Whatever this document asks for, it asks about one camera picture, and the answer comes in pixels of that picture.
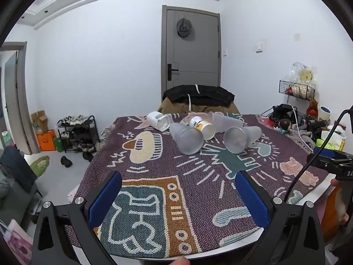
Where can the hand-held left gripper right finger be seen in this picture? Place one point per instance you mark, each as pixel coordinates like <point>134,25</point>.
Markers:
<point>252,201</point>

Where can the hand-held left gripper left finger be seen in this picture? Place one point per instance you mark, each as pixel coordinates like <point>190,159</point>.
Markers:
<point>104,198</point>

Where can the large frosted plastic cup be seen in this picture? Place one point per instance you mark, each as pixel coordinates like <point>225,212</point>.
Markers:
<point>189,140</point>

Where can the yellow white paper cup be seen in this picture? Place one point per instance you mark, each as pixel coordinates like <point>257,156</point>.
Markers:
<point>202,127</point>

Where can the white lidded cup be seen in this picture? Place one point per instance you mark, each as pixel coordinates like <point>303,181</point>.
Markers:
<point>157,120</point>

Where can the person's right hand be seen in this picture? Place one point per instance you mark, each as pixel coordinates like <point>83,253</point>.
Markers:
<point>342,207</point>

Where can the person's left hand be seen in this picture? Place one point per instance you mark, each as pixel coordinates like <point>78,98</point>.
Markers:
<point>181,261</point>

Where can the black slipper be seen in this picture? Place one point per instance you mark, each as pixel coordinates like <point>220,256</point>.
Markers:
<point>66,162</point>
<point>88,156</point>

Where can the grey crumpled cloth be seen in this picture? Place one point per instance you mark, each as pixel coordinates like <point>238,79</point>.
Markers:
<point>302,136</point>

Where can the brown plush toy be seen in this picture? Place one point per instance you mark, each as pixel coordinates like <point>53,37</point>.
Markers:
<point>313,106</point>

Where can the black shoe rack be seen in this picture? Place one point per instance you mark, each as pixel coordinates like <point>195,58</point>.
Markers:
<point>78,134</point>

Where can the small doll figurine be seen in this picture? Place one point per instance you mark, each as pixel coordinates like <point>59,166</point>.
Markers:
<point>284,125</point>

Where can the green bag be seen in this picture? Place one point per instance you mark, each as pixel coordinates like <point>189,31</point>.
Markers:
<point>58,143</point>

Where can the green slipper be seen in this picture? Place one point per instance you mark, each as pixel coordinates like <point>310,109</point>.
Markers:
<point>40,164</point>

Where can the printed woven blanket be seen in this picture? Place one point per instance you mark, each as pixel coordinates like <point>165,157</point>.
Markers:
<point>176,176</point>

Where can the orange box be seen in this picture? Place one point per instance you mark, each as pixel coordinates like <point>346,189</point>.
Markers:
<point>46,140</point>

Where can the clear plastic flower bag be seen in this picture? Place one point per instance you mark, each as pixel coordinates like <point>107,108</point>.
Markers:
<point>302,73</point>

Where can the cardboard box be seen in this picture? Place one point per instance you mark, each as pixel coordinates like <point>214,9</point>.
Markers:
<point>39,121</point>

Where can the brown chair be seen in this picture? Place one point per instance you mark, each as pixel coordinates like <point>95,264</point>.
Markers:
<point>176,107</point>

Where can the black jacket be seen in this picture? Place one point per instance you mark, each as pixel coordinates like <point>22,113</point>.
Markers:
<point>198,95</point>

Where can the grey side door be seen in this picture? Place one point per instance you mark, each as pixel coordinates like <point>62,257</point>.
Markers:
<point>15,99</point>

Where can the grey hat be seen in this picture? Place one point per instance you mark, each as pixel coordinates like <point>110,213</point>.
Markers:
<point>184,28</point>

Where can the white wall switch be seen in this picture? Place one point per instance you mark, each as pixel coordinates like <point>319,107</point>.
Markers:
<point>259,47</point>

